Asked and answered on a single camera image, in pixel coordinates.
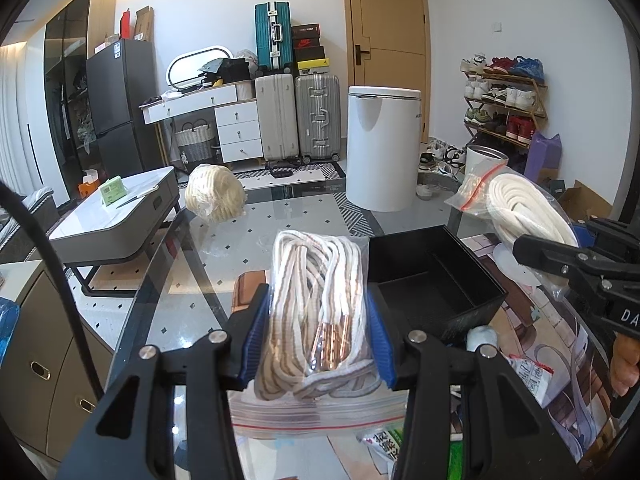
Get green tissue box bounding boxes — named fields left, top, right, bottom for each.
left=99, top=176, right=128, bottom=206

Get purple paper bag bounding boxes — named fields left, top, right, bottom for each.
left=524, top=131, right=562, bottom=182

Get white dresser desk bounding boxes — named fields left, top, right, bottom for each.
left=141, top=80, right=264, bottom=168

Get person right hand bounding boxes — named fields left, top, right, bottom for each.
left=611, top=334, right=640, bottom=396

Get grey cabinet with drawers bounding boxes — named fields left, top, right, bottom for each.
left=1, top=260, right=98, bottom=463

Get black camera cable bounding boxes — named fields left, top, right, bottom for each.
left=0, top=179, right=106, bottom=401

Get red-edged white packet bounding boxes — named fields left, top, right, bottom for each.
left=508, top=354, right=554, bottom=408

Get white plush toy blue mask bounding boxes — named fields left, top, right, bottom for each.
left=466, top=325, right=499, bottom=352

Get green medicine sachet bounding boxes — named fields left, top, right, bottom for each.
left=356, top=428, right=463, bottom=480

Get white cylindrical appliance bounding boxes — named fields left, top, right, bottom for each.
left=346, top=86, right=422, bottom=212

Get dark wardrobe cabinet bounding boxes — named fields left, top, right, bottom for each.
left=43, top=0, right=116, bottom=200

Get bagged white rope coil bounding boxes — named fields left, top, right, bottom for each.
left=444, top=168, right=594, bottom=286

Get white coffee table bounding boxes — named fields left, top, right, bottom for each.
left=49, top=166, right=179, bottom=298

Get shoe rack with shoes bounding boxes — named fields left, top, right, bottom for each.
left=460, top=53, right=547, bottom=150

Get oval desk mirror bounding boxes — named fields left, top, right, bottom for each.
left=166, top=46, right=233, bottom=90

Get cream tumbler cup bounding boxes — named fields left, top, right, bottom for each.
left=462, top=144, right=509, bottom=188

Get stacked shoe boxes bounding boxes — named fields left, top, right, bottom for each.
left=291, top=23, right=330, bottom=76

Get teal suitcase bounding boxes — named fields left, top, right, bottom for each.
left=254, top=1, right=294, bottom=73

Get black cardboard box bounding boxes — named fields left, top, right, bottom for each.
left=368, top=226, right=506, bottom=342

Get bagged striped cord bundle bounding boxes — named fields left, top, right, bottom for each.
left=229, top=231, right=409, bottom=441

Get white suitcase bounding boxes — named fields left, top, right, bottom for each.
left=255, top=74, right=299, bottom=160

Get silver suitcase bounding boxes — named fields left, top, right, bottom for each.
left=295, top=74, right=342, bottom=164

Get anime print desk mat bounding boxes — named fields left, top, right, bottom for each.
left=232, top=231, right=622, bottom=480

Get wooden door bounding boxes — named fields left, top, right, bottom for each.
left=345, top=0, right=432, bottom=142

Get black refrigerator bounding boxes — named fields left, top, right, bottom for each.
left=87, top=39, right=163, bottom=178

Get open cardboard box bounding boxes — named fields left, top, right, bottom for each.
left=548, top=180, right=612, bottom=222

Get woven basket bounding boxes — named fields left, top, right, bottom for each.
left=176, top=120, right=215, bottom=165

